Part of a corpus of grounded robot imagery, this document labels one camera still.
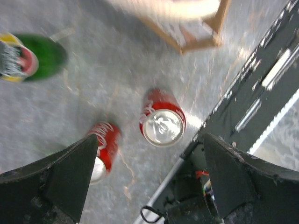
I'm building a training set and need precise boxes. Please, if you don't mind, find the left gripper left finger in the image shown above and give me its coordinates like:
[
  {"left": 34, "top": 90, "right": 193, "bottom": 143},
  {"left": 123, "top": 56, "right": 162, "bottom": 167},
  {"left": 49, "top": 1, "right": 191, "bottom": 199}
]
[{"left": 0, "top": 134, "right": 98, "bottom": 224}]

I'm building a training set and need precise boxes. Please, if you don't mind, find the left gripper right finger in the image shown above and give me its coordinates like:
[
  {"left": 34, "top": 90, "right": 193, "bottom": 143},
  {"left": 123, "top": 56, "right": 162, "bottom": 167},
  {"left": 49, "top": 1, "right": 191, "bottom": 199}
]
[{"left": 203, "top": 134, "right": 299, "bottom": 224}]

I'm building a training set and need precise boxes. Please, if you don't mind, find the red cola can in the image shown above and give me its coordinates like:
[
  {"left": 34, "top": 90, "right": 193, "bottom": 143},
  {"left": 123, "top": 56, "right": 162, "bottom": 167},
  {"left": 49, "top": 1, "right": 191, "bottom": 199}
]
[
  {"left": 139, "top": 87, "right": 186, "bottom": 147},
  {"left": 87, "top": 122, "right": 121, "bottom": 185}
]

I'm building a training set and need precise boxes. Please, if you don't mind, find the green glass bottle red label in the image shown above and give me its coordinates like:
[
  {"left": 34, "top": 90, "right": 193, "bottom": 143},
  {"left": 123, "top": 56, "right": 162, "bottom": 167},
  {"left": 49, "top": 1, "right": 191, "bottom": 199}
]
[{"left": 0, "top": 33, "right": 68, "bottom": 82}]

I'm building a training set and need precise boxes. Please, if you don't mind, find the canvas tote bag cat print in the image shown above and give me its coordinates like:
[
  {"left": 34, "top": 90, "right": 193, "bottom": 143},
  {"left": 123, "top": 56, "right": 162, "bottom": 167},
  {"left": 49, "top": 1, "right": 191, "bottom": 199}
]
[{"left": 109, "top": 0, "right": 230, "bottom": 54}]

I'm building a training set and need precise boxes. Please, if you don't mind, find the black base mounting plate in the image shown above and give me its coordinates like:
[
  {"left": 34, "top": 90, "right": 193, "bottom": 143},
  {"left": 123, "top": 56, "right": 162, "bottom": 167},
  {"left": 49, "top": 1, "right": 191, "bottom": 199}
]
[{"left": 136, "top": 0, "right": 299, "bottom": 224}]

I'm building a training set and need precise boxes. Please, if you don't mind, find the blue toothed cable duct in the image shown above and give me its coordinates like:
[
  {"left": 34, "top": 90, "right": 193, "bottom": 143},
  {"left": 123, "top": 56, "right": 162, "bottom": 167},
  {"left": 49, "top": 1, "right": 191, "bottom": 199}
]
[{"left": 248, "top": 89, "right": 299, "bottom": 155}]

